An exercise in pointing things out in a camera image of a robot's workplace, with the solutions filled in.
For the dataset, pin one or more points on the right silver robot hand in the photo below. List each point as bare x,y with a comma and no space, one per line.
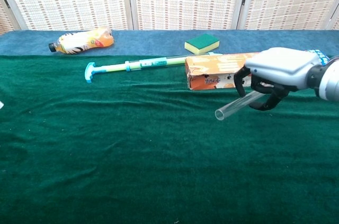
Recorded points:
280,66

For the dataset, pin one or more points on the clear glass tube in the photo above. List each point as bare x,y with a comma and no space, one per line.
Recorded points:
233,107

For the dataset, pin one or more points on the blue cookie snack bag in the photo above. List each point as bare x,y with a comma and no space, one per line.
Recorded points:
321,57

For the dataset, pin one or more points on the orange carton box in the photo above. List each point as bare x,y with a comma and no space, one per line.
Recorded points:
212,73

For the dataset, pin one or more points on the green yellow sponge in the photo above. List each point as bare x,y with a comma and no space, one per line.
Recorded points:
202,42

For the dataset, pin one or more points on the blue table cloth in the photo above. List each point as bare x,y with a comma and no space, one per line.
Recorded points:
148,41

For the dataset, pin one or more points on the teal green syringe pump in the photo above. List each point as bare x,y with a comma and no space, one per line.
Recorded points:
132,66

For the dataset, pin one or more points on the dark green velvet cloth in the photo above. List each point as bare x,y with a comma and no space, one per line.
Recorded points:
145,155

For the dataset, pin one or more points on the orange drink bottle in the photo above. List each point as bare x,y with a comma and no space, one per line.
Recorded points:
84,41

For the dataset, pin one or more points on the brownish bamboo screen panel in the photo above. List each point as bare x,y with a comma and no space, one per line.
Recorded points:
4,20

